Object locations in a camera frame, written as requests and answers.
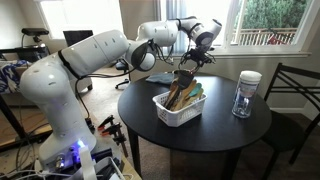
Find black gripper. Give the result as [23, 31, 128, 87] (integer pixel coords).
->
[185, 46, 215, 76]

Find red spatula with pale handle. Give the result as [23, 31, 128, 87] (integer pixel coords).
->
[189, 67, 201, 77]

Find black spatula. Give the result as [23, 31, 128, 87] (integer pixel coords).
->
[165, 70, 195, 111]

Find steel cutlery holder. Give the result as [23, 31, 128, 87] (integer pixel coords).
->
[171, 68, 194, 81]

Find teal spatula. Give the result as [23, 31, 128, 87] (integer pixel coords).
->
[188, 82, 203, 100]

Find wooden spatula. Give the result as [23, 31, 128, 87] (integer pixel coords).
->
[172, 79, 198, 113]

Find white plastic basket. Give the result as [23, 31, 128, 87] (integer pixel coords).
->
[152, 90, 208, 128]

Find light wooden turner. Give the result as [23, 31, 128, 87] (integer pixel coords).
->
[185, 88, 205, 108]

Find wooden spoon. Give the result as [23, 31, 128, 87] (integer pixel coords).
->
[164, 78, 181, 109]

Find blue cloth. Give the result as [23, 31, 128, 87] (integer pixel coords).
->
[145, 72, 175, 86]

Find clear jar white lid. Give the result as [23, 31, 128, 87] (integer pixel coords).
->
[231, 70, 263, 119]

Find black round table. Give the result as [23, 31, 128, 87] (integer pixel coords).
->
[117, 72, 273, 180]

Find grey curtain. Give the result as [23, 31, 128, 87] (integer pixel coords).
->
[153, 0, 188, 57]

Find black office chair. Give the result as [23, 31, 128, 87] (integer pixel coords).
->
[114, 58, 132, 90]

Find white deck railing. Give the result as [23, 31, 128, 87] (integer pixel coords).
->
[231, 28, 298, 47]

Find black orange clamp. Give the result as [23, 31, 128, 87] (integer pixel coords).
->
[97, 114, 115, 132]
[101, 122, 129, 158]

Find black metal chair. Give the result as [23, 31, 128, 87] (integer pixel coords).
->
[259, 62, 320, 180]

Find black monitor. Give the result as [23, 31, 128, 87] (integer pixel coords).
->
[62, 29, 95, 48]

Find white framed living room window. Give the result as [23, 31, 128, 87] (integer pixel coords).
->
[34, 0, 125, 42]

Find white plastic box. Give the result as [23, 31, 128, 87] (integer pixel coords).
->
[74, 146, 127, 180]

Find black side desk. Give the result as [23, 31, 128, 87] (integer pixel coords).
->
[0, 44, 52, 141]

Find blue white patterned fabric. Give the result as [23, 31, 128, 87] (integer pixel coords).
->
[0, 59, 33, 95]

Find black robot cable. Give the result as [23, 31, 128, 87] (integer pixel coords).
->
[73, 19, 218, 134]

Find black camera on stand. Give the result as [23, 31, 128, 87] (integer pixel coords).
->
[21, 27, 50, 45]

